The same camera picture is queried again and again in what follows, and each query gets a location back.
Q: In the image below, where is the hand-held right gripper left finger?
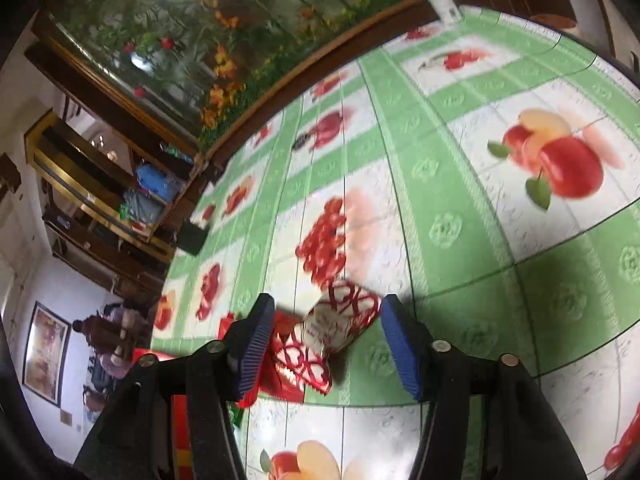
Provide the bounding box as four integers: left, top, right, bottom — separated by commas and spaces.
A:
74, 292, 277, 480

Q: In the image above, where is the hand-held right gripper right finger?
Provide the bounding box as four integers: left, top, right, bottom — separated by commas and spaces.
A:
380, 294, 590, 480

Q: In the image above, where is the small red snack packet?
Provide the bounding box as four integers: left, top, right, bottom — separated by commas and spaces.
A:
217, 311, 240, 342

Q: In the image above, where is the large red snack packet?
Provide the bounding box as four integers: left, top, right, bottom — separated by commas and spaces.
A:
250, 310, 307, 406

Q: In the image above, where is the red white lattice snack packet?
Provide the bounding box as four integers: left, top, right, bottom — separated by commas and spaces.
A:
272, 282, 383, 396

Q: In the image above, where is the red box with white inside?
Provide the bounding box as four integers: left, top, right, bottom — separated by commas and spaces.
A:
132, 347, 196, 480

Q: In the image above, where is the green fruit print tablecloth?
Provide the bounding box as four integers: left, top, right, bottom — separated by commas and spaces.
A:
150, 5, 640, 480

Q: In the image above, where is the small black box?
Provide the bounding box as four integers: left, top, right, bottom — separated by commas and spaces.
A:
175, 220, 211, 257

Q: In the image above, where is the blue bag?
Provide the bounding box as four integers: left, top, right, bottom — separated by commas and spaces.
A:
134, 162, 173, 201

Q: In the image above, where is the wooden shelf unit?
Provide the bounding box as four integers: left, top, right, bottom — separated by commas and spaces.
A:
22, 110, 211, 301

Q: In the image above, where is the framed flower painting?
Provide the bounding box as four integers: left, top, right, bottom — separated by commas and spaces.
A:
30, 0, 441, 161

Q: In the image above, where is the wall poster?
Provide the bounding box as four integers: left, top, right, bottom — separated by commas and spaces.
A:
21, 301, 72, 406

